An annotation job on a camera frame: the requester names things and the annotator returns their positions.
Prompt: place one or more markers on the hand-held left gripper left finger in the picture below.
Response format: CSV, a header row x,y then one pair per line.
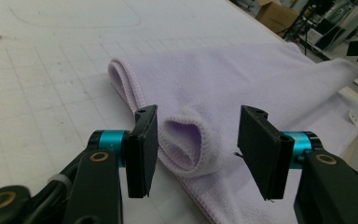
x,y
141,155

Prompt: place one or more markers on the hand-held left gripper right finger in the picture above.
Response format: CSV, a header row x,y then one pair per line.
x,y
261,155

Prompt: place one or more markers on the lilac printed towel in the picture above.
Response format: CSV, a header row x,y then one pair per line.
x,y
230,77

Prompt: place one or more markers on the large cardboard box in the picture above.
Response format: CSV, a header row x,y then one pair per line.
x,y
276,17

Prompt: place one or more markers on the black metal frame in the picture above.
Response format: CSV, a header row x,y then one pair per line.
x,y
293,26

